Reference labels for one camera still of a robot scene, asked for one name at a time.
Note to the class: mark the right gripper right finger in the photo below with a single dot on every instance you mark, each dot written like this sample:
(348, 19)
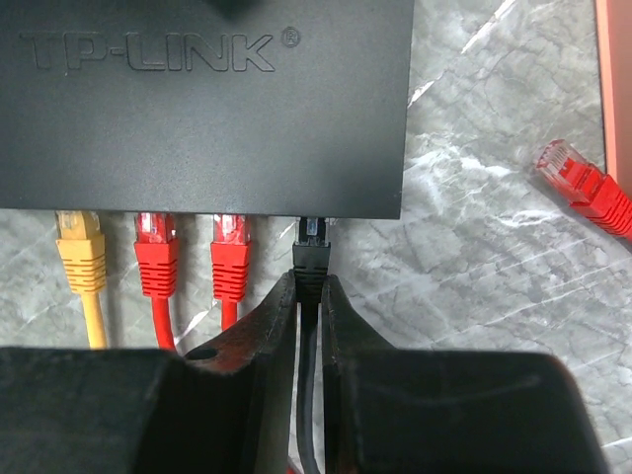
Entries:
(392, 410)

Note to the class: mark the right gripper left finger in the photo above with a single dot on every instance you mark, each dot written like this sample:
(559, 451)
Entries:
(224, 407)

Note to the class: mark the black network switch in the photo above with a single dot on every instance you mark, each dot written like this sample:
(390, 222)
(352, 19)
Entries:
(289, 108)

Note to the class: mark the salmon plastic tray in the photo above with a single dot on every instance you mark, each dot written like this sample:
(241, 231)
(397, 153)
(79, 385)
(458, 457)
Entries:
(614, 33)

